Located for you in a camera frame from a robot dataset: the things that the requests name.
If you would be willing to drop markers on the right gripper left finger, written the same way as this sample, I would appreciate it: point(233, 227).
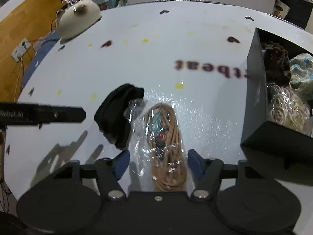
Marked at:
point(109, 172)

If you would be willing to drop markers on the dark fabric chair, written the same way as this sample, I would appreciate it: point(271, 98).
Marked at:
point(299, 12)

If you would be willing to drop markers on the bag of beige cords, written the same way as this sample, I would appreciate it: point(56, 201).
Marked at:
point(286, 108)

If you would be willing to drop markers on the bag of tan cords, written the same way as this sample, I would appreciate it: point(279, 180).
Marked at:
point(157, 153)

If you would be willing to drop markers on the black velvet scrunchie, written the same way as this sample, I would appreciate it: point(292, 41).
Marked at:
point(110, 116)

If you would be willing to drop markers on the blue quilted cushion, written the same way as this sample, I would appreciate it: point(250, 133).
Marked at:
point(46, 45)

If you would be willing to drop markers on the white wall socket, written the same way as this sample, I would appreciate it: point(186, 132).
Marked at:
point(21, 49)

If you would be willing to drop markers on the blue floral fabric scrunchie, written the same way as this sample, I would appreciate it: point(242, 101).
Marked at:
point(301, 75)

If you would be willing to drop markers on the white tote bag cartoon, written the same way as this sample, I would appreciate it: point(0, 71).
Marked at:
point(279, 9)

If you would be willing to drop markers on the black open storage box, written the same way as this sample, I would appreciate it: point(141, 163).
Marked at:
point(271, 148)

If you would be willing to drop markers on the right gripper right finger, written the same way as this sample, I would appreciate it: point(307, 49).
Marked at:
point(207, 175)

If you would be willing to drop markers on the dark crochet scrunchie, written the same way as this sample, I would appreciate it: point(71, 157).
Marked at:
point(276, 63)

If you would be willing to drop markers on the white cat-shaped ceramic container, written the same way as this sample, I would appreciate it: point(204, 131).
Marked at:
point(77, 18)

